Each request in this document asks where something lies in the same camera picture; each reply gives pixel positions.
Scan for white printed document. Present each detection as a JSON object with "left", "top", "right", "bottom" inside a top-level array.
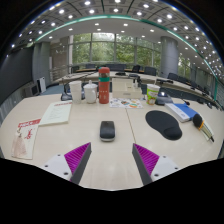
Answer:
[{"left": 38, "top": 100, "right": 73, "bottom": 127}]

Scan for ceiling lights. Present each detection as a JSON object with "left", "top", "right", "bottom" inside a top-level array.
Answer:
[{"left": 9, "top": 0, "right": 221, "bottom": 73}]

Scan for dark office chairs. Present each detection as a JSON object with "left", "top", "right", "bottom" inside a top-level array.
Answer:
[{"left": 71, "top": 63, "right": 214, "bottom": 98}]

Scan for black conference microphone console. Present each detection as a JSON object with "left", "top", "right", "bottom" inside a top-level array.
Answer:
[{"left": 155, "top": 90, "right": 174, "bottom": 107}]

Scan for white lidded mug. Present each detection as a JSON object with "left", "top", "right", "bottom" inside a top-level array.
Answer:
[{"left": 82, "top": 79, "right": 99, "bottom": 105}]

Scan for colourful sticker sheet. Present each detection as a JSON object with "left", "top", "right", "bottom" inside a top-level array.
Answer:
[{"left": 109, "top": 97, "right": 144, "bottom": 110}]

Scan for white desk organizer box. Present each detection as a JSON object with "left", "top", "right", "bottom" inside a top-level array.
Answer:
[{"left": 111, "top": 77, "right": 144, "bottom": 100}]

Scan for red bottle with green band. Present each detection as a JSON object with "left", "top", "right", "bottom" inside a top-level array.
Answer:
[{"left": 97, "top": 66, "right": 111, "bottom": 105}]

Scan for red and white pamphlet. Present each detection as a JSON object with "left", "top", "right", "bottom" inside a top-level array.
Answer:
[{"left": 10, "top": 117, "right": 42, "bottom": 160}]

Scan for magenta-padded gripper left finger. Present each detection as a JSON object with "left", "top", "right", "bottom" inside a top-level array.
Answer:
[{"left": 42, "top": 142, "right": 93, "bottom": 186}]

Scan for black computer mouse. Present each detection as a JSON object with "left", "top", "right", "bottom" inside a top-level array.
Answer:
[{"left": 99, "top": 120, "right": 117, "bottom": 143}]

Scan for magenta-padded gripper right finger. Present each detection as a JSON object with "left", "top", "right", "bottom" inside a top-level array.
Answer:
[{"left": 131, "top": 142, "right": 181, "bottom": 187}]

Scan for white paper cup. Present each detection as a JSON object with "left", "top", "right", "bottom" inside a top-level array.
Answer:
[{"left": 68, "top": 80, "right": 83, "bottom": 104}]

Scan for black mouse pad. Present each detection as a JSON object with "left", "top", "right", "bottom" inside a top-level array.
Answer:
[{"left": 145, "top": 110, "right": 184, "bottom": 141}]

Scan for blue and white book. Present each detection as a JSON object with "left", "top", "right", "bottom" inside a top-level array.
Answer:
[{"left": 164, "top": 102, "right": 201, "bottom": 124}]

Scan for curved conference desk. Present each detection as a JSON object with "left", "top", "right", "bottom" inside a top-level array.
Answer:
[{"left": 53, "top": 69, "right": 221, "bottom": 108}]

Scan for green printed paper cup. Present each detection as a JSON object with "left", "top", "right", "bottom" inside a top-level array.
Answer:
[{"left": 145, "top": 83, "right": 161, "bottom": 106}]

